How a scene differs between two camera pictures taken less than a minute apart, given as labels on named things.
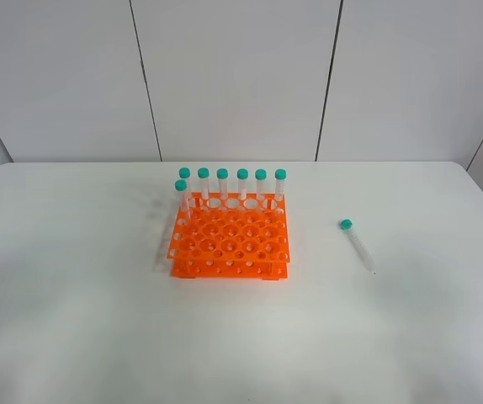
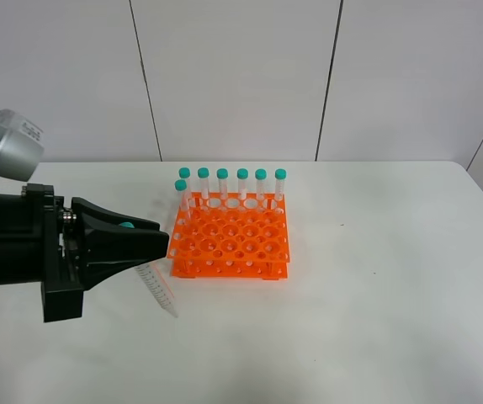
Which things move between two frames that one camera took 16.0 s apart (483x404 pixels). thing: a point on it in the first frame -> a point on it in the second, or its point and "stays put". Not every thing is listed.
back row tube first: [184, 173] stays put
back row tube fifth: [260, 176] stays put
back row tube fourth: [242, 175] stays put
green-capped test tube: [347, 225] -> [156, 284]
